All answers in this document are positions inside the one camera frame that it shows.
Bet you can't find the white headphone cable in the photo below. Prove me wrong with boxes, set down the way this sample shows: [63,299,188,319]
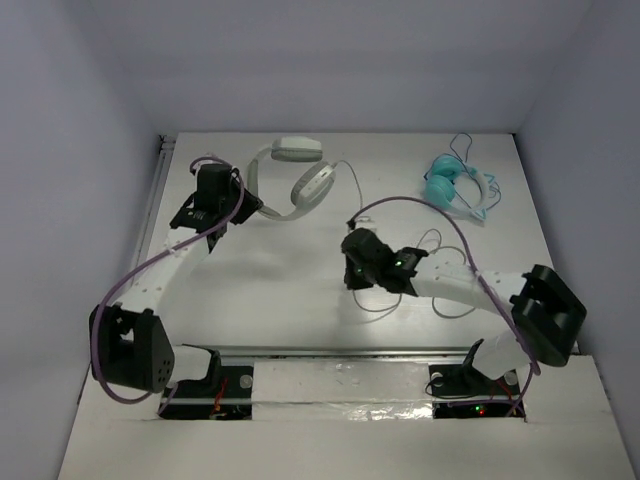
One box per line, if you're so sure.
[332,159,481,320]

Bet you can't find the white grey headphones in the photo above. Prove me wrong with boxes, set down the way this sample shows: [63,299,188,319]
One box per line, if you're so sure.
[245,136,336,221]

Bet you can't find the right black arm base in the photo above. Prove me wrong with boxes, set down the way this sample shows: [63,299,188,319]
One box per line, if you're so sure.
[425,340,526,419]

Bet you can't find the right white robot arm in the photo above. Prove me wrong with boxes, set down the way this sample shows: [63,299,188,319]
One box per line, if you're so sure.
[341,228,587,393]

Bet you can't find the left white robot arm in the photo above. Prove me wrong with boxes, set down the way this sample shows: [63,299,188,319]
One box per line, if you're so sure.
[89,157,263,403]

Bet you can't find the teal white headphones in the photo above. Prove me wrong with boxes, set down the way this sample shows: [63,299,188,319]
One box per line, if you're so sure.
[423,154,502,223]

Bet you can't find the white foil tape strip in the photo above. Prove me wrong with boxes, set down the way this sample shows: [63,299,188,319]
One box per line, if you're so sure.
[251,359,433,422]

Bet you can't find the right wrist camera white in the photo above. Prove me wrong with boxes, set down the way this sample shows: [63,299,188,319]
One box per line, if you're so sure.
[347,215,377,232]

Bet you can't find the aluminium rail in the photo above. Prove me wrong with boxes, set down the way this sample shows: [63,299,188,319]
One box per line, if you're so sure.
[211,346,469,358]

